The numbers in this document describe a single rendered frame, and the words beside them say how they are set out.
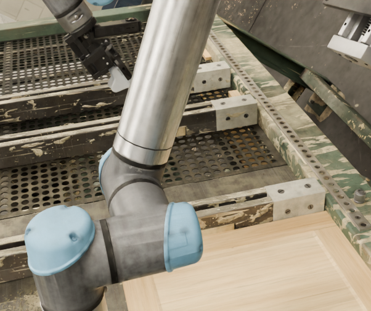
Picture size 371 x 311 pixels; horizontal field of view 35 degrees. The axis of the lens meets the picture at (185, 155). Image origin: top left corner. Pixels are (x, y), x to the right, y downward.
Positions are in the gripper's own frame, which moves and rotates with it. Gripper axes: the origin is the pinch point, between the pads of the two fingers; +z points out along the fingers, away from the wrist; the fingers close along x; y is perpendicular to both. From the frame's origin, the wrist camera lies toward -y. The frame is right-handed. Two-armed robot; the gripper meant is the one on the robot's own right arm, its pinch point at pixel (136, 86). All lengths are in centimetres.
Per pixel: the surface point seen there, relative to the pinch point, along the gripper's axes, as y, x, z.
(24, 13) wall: 20, -487, 51
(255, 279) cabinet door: 6, 46, 30
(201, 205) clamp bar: 5.2, 26.9, 21.3
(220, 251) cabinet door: 8.2, 36.2, 27.3
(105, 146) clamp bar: 15.9, -16.0, 14.9
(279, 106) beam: -31.1, -9.6, 35.3
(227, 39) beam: -41, -64, 31
